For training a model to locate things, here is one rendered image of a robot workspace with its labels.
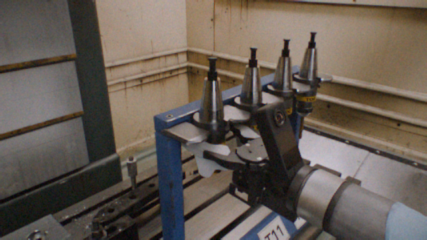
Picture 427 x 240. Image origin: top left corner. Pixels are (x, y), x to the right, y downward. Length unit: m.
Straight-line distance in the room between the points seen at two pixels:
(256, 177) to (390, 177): 0.83
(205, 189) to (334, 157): 0.57
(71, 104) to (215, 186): 0.47
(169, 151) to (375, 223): 0.33
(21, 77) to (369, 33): 1.04
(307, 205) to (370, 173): 0.83
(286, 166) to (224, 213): 0.41
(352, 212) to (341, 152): 0.89
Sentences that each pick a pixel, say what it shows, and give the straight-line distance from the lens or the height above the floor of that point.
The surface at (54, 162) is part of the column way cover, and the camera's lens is 1.07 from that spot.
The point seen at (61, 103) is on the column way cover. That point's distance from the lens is 1.01.
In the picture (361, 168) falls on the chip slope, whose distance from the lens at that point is 1.29.
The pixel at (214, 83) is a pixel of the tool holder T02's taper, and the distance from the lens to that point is 0.53.
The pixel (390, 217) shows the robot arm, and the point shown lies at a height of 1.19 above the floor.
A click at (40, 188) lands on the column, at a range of 1.11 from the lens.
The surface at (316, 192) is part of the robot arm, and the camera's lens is 0.46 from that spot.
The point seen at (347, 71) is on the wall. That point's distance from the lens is 1.29.
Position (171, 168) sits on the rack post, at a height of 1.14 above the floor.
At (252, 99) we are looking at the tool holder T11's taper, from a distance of 0.62.
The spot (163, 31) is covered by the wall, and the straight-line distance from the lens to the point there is 1.66.
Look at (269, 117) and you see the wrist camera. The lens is 0.47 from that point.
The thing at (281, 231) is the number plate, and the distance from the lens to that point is 0.78.
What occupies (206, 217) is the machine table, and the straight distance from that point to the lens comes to 0.85.
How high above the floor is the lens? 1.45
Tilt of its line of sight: 24 degrees down
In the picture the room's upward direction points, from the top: straight up
